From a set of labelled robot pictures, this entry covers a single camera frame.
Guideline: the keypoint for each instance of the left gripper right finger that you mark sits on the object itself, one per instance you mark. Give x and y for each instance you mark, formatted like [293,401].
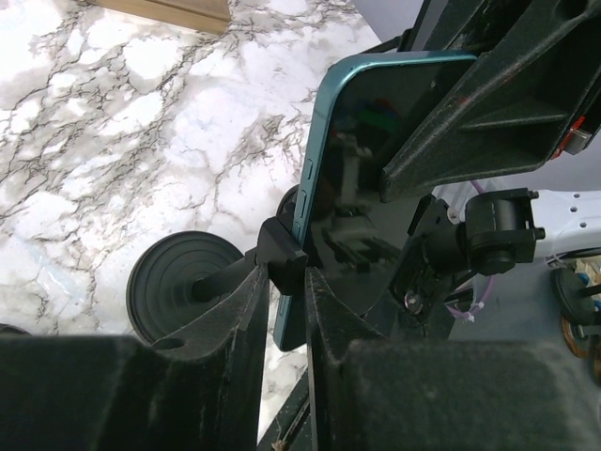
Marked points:
[368,392]

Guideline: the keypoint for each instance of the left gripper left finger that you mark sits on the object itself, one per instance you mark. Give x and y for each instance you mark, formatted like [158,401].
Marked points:
[199,388]

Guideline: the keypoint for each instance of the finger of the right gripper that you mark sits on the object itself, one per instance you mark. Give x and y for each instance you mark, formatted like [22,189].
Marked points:
[532,91]

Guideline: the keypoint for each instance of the black round-base phone stand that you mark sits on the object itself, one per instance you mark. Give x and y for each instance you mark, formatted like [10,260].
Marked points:
[180,277]

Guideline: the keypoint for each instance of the teal smartphone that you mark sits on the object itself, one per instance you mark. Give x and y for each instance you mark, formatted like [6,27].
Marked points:
[367,107]

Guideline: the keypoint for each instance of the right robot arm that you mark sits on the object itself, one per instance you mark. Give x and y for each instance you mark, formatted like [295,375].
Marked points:
[500,230]

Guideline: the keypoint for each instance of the black red knob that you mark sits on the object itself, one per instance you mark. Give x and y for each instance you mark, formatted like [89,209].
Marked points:
[8,329]

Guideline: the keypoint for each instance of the wooden chessboard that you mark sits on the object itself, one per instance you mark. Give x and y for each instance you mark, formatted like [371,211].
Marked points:
[212,16]

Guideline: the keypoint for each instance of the black front table rail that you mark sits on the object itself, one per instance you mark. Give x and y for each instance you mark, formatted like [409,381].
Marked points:
[291,427]

